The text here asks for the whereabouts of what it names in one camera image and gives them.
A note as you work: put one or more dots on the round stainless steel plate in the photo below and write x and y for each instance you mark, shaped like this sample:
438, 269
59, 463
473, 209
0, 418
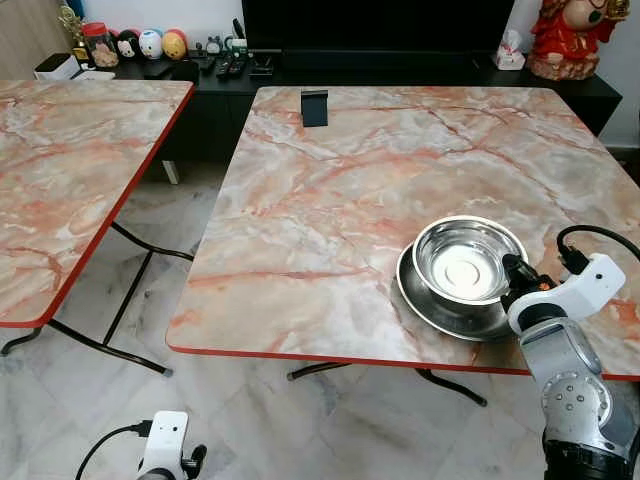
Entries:
450, 318

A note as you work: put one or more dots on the black remote control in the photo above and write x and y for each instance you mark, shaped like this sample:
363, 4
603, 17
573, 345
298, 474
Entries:
222, 66
241, 66

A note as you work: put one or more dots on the white and pink tissue pack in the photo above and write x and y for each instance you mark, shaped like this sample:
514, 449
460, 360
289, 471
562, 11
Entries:
510, 52

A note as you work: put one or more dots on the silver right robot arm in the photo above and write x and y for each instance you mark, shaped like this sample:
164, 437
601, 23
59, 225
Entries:
575, 400

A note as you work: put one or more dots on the stainless steel bowl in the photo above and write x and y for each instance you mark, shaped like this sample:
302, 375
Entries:
465, 262

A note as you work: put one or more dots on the small black phone stand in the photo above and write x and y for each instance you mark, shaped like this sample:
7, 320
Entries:
314, 108

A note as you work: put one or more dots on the black television screen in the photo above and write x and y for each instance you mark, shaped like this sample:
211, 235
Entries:
380, 22

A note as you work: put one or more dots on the red and gold figurine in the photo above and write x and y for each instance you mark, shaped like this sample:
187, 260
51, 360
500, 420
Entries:
568, 40

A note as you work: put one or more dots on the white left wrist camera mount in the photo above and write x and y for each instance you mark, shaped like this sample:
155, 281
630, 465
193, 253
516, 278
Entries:
165, 440

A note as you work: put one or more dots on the white round plush toy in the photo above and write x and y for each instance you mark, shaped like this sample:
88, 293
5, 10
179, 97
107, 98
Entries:
150, 45

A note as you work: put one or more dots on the yellow round plush toy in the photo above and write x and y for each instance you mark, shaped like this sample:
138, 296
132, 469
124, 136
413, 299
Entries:
174, 45

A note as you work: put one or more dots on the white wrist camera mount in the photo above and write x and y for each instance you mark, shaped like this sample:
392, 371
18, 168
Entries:
165, 440
585, 288

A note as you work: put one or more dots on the marble-pattern square folding table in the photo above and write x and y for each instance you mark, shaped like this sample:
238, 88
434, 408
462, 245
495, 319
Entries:
380, 170

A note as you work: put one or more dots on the black TV console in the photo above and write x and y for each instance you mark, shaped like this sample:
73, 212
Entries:
400, 72

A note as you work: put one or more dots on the black round plush toy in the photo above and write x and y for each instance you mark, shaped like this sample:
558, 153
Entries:
127, 46

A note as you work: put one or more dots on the gold ornament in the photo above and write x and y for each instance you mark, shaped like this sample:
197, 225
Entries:
70, 20

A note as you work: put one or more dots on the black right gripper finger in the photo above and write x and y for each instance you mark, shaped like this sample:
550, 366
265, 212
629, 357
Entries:
511, 264

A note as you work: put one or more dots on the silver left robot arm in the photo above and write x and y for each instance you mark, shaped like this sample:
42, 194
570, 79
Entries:
155, 475

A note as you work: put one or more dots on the white box with black top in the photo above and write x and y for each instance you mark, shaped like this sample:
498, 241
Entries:
56, 67

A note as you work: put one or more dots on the marble-pattern red-edged folding table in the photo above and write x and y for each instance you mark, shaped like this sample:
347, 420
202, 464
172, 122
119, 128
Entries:
70, 170

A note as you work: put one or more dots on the small grey animal figure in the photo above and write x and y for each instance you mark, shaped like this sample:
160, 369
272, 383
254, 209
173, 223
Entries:
212, 46

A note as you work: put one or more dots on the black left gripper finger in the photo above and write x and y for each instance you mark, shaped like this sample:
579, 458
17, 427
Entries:
200, 453

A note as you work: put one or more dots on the red-lidded clear snack jar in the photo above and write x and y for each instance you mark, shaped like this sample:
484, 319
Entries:
100, 47

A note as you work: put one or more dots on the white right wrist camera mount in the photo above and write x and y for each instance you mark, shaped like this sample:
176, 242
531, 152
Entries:
585, 288

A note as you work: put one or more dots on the light wooden cabinet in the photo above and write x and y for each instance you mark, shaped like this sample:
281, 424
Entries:
30, 35

